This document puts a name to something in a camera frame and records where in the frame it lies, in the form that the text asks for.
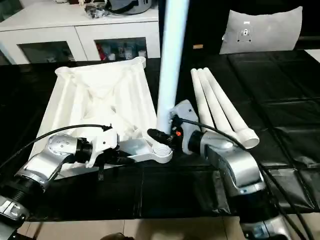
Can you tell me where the black cabinet with gold label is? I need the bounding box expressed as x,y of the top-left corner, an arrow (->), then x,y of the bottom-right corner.
159,0 -> 232,60

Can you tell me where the white plastic table top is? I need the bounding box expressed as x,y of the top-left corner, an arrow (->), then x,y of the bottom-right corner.
30,56 -> 176,179

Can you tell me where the black work mat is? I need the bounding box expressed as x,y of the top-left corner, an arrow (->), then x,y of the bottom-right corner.
0,47 -> 320,222

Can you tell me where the white cabinet with glass doors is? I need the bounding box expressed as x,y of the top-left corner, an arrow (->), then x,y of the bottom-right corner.
0,2 -> 161,66

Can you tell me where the flat white board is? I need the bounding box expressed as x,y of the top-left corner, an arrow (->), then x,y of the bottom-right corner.
303,48 -> 320,64

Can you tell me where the white plastic table leg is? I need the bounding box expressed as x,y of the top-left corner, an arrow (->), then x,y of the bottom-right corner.
190,69 -> 236,143
197,68 -> 248,146
203,67 -> 261,150
152,0 -> 190,159

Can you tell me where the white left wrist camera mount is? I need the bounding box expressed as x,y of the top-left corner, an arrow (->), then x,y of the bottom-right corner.
86,126 -> 122,169

